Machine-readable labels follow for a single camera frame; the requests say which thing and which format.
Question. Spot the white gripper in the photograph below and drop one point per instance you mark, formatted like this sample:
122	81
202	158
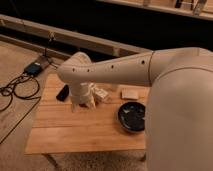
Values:
88	92

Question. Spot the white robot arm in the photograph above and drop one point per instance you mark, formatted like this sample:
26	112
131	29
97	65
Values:
179	108

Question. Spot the black ceramic bowl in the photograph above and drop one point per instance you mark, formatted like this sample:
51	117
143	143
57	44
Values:
131	116

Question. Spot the black rectangular remote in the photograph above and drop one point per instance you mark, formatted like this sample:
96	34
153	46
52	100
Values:
63	94

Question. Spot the wooden table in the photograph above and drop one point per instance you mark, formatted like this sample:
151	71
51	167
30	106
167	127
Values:
56	129

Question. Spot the small white block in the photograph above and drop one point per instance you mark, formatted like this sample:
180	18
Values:
129	94

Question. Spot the black power adapter box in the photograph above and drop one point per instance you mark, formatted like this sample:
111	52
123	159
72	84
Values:
33	69

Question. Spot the long wooden rail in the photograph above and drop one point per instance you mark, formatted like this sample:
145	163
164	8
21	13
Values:
92	43

